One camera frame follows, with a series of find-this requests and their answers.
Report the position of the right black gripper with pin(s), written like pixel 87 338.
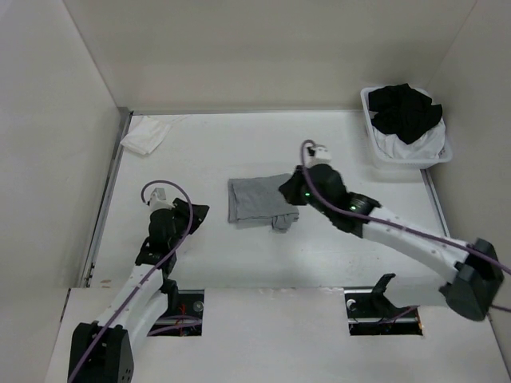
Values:
pixel 290 188

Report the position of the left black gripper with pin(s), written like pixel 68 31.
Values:
pixel 200 213

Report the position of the grey tank top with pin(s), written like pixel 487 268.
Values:
pixel 258 201

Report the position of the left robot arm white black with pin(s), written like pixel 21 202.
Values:
pixel 103 350

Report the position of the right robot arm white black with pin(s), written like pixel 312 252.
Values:
pixel 472 274

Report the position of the folded white tank top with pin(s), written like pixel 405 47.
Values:
pixel 147 133

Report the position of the black tank top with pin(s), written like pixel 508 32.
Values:
pixel 402 111

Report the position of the white tank top in basket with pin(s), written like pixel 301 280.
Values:
pixel 426 147

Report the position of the white plastic basket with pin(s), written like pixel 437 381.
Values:
pixel 384 162

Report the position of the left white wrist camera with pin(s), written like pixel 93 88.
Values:
pixel 158 200

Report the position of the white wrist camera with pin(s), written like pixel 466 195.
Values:
pixel 158 200
pixel 318 154

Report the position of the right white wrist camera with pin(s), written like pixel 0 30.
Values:
pixel 318 154

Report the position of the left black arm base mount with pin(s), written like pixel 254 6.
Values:
pixel 184 315

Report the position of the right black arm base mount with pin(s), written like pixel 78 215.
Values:
pixel 370 312

